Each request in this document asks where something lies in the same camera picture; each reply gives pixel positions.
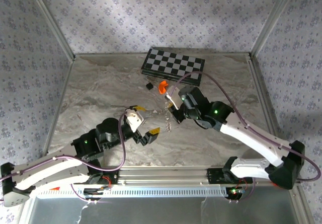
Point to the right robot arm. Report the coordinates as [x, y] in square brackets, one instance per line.
[251, 138]

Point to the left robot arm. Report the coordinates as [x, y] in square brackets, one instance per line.
[50, 169]

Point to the orange curved plastic piece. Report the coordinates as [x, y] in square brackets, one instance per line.
[163, 86]

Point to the small black block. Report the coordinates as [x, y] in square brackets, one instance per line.
[149, 86]

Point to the folded black-white chessboard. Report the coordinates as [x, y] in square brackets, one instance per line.
[173, 63]

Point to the red toy brick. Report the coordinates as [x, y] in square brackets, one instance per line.
[55, 189]

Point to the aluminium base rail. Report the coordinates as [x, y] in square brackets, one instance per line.
[163, 176]

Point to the aluminium table edge rail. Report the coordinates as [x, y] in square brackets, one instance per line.
[264, 100]
[56, 108]

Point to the aluminium corner post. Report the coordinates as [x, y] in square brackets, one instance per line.
[52, 22]
[273, 20]

